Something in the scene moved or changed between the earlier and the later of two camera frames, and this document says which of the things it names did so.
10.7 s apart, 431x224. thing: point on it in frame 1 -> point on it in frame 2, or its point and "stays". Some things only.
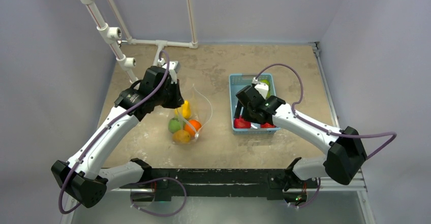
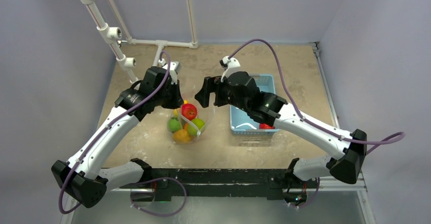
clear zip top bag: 189,119 stays
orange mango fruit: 181,136 stays
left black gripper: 178,99 stays
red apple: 240,123 -> 188,110
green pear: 266,82 -> 199,122
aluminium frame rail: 359,185 stays
